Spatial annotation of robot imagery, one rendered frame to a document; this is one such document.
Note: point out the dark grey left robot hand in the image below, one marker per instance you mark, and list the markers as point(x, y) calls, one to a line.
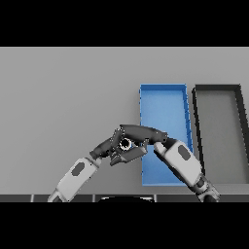
point(104, 148)

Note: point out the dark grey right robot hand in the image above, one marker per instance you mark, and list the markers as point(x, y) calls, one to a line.
point(142, 132)

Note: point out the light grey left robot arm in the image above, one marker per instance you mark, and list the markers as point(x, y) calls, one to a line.
point(73, 176)

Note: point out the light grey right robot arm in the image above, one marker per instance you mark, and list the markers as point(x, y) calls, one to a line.
point(183, 162)

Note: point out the blue bin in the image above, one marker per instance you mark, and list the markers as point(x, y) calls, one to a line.
point(164, 110)

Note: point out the dark grey bin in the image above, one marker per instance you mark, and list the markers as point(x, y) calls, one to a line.
point(220, 133)

